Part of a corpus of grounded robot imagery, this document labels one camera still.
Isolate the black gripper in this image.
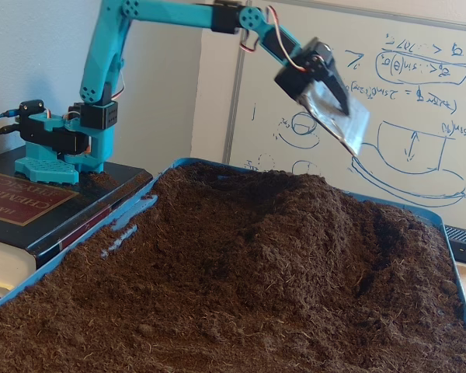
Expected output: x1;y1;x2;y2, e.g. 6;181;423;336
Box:
274;37;352;117

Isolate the brown soil pile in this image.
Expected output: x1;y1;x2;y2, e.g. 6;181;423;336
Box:
0;162;466;373

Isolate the whiteboard with blue drawings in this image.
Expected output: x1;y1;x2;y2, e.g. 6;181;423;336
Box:
223;0;466;234

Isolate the black vented electronic box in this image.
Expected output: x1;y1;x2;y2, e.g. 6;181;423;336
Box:
443;225;466;268

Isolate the blue plastic tray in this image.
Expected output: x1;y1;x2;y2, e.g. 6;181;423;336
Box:
0;157;466;373

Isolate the black controller box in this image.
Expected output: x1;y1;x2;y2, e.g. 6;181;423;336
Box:
17;99;47;118

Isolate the black chemistry physics handbook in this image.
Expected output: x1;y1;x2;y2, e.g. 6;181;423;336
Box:
0;151;155;302

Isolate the red white servo wire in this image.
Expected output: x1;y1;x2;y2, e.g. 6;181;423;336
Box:
238;5;308;74

